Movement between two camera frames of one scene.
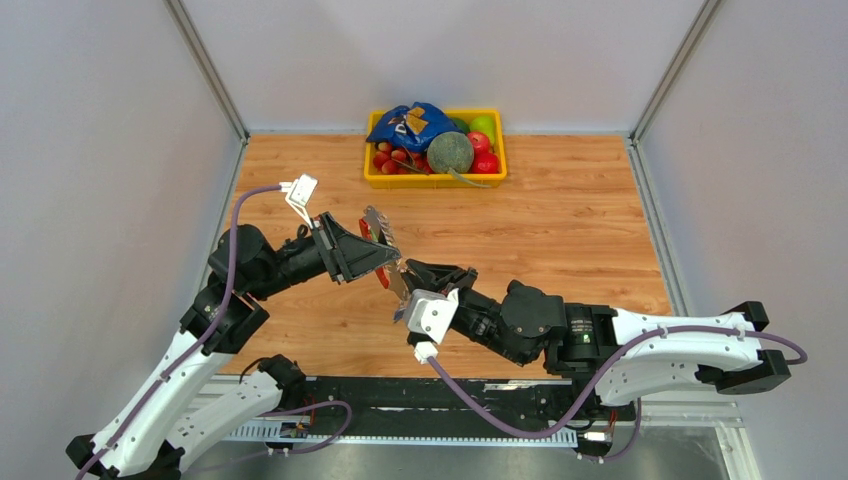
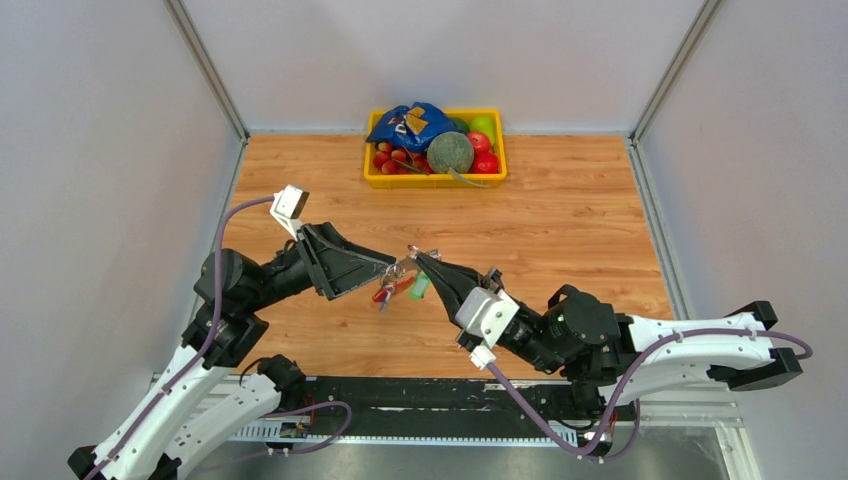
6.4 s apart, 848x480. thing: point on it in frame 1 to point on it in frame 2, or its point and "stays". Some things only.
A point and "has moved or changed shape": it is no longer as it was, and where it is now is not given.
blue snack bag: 412,128 stays
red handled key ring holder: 375,225 has moved or changed shape
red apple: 480,141 stays
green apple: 484,124 stays
